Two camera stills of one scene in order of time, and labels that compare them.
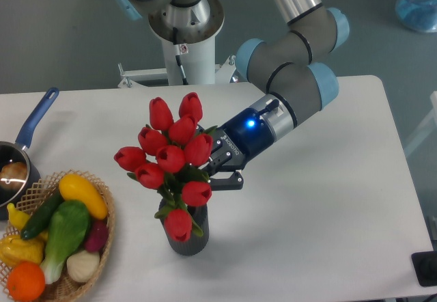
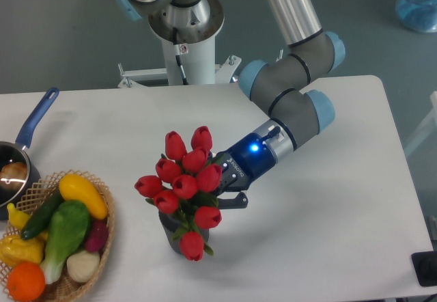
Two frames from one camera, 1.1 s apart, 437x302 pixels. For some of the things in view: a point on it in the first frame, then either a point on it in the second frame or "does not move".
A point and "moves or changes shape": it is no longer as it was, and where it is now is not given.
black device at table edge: x=425 y=264 does not move
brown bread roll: x=13 y=175 does not move
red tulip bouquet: x=175 y=152 moves or changes shape
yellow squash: x=74 y=187 does not move
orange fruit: x=26 y=281 does not move
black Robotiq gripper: x=246 y=137 → x=249 y=160
